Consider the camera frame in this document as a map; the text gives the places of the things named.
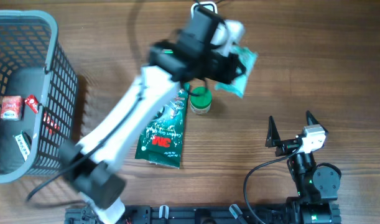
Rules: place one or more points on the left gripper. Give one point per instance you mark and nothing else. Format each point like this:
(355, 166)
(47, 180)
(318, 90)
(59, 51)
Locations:
(234, 68)

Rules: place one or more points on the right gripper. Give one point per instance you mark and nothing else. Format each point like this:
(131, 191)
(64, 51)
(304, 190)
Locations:
(273, 139)

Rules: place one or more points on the teal wet wipes pack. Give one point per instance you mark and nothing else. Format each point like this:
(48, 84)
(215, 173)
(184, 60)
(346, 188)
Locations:
(238, 86)

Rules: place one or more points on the green lid jar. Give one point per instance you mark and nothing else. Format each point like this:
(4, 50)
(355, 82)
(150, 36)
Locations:
(201, 102)

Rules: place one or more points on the green 3M glove package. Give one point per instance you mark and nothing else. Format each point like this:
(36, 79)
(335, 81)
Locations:
(161, 142)

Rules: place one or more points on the red coffee stick sachet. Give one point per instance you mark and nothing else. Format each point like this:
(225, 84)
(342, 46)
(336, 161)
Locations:
(51, 126)

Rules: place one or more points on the green white gum pack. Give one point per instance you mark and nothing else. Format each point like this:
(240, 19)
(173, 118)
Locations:
(24, 143)

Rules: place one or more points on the red tissue packet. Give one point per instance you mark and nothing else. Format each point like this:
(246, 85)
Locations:
(11, 108)

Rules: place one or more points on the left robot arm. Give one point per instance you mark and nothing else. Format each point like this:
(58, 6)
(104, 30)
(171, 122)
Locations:
(202, 51)

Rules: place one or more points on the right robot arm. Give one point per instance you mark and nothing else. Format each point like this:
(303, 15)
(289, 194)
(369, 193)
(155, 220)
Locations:
(317, 184)

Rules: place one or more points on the white barcode scanner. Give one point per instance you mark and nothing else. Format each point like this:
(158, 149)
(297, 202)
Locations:
(210, 5)

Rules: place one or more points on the grey plastic mesh basket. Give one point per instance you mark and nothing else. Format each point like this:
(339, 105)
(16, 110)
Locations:
(32, 62)

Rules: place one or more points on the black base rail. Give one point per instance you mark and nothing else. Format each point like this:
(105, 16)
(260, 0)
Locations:
(273, 214)

